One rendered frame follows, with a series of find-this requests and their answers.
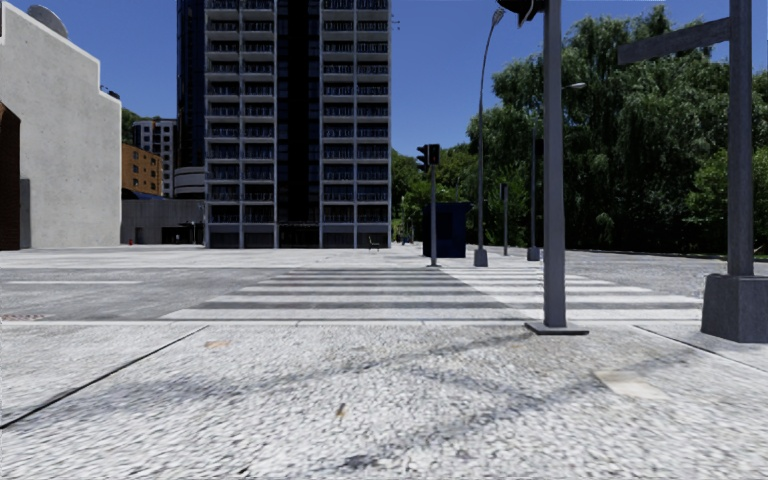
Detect trees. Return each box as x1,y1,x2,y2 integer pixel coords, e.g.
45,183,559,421
391,5,768,256

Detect traffic light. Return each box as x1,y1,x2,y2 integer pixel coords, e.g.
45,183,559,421
496,0,590,336
416,143,442,268

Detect pale concrete building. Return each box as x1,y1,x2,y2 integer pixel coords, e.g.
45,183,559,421
0,1,123,250

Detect dark glass tower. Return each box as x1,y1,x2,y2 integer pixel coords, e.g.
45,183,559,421
176,0,393,250

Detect grey concrete building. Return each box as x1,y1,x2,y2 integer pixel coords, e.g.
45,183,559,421
120,166,207,245

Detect grey pole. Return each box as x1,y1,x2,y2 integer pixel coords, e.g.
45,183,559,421
500,182,511,257
617,0,768,344

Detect orange brick building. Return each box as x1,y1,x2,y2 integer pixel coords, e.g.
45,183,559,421
121,142,164,197

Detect white tower building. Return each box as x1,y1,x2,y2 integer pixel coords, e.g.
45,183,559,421
132,118,178,199

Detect blue booth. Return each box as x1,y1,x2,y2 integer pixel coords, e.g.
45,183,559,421
422,202,473,259

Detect grey street lamp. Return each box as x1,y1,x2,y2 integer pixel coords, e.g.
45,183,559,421
473,7,506,268
526,82,588,262

